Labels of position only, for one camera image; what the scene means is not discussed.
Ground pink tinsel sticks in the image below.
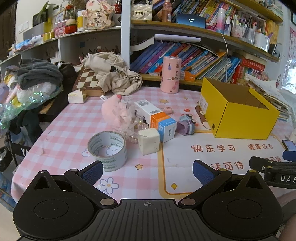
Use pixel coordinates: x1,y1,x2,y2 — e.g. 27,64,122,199
251,68,269,82

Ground pink pen cup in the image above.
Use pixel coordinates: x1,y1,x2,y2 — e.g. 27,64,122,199
231,13,246,39

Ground row of children's books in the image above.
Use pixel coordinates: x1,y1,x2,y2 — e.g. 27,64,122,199
130,41,241,82

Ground pink checked desk mat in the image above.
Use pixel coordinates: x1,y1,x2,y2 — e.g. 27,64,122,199
10,86,296,209

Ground pink plush toy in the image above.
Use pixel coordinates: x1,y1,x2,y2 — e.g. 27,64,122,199
102,94,130,133

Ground dark brown bag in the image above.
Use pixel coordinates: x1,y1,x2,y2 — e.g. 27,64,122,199
55,60,77,87

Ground silver container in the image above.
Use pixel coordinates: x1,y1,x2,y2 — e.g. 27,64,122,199
253,31,271,53

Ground brown bottle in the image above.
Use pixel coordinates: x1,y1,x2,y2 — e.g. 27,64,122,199
161,0,173,23

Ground cream quilted handbag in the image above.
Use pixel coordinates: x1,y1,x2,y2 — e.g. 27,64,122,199
131,3,153,21

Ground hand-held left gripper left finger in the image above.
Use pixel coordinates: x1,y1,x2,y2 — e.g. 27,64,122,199
23,161,118,209

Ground red boxed book set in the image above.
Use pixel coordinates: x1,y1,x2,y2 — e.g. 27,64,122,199
231,57,265,85

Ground clear tape roll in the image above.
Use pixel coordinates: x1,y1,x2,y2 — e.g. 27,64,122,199
87,131,127,172

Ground beige cloth bag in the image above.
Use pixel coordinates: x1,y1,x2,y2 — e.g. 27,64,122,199
82,52,143,96

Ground row of paperback books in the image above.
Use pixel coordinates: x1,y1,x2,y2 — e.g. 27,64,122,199
171,0,237,26

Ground wooden bookshelf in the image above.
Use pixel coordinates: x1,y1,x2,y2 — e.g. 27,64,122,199
120,0,285,88

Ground wooden chessboard box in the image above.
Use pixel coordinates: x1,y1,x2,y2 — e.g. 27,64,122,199
71,64,105,97

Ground iridescent plastic bag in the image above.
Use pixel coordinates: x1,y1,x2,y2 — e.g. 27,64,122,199
0,85,64,130

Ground blue white small carton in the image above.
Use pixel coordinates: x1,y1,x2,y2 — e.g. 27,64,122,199
158,117,178,143

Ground white side shelf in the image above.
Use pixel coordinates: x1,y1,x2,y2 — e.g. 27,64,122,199
0,25,122,68

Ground black smartphone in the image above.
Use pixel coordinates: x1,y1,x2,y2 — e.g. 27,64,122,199
175,12,206,29
282,139,296,151

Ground white desk lamp bar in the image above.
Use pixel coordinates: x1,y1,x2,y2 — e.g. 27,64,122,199
154,34,202,43

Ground white charging cable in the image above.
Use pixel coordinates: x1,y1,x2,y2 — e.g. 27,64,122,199
205,23,232,82

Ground black small speaker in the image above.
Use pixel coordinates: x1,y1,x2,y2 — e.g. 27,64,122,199
268,43,282,58

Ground white tissue pack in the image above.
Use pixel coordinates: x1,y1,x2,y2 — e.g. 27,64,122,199
68,90,85,104

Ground pink printed cylinder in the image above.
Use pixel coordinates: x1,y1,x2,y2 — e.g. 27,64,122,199
160,56,182,94

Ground white orange carton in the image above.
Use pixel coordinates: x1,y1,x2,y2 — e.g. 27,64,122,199
134,99,170,130

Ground yellow cardboard box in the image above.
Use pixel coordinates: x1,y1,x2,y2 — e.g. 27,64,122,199
199,77,281,140

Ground black fabric chair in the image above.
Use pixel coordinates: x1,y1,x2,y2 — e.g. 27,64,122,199
0,131,33,168

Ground purple toy car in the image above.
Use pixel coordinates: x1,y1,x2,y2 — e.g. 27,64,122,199
177,113,197,135

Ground stack of papers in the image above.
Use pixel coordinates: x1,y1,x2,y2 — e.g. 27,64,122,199
245,74,292,121

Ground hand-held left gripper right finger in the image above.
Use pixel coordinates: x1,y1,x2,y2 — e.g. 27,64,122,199
179,159,276,207

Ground rabbit decoration sign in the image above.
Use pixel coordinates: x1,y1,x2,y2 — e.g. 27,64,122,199
83,0,114,30

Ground small white spray bottle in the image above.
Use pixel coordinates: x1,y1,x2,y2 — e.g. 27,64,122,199
223,16,232,37

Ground pink gift box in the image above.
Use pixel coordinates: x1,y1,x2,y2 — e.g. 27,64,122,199
53,22,68,37

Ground green potted plant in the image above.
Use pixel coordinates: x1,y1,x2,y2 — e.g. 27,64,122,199
35,1,60,26

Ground alphabet wall poster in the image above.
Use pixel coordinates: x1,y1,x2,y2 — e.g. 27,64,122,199
287,26,296,70

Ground grey cloth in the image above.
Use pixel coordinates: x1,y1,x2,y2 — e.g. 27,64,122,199
17,58,64,90

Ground white foam block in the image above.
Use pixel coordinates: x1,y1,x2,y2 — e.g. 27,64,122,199
138,128,161,156

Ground red white round doll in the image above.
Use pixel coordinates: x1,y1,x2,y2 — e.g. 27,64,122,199
64,15,77,35

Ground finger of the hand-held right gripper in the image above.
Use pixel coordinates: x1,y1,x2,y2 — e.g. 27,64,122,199
283,150,296,162
249,156,296,173

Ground pink white gradient bottle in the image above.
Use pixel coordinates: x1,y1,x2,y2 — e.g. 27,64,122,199
216,8,226,34

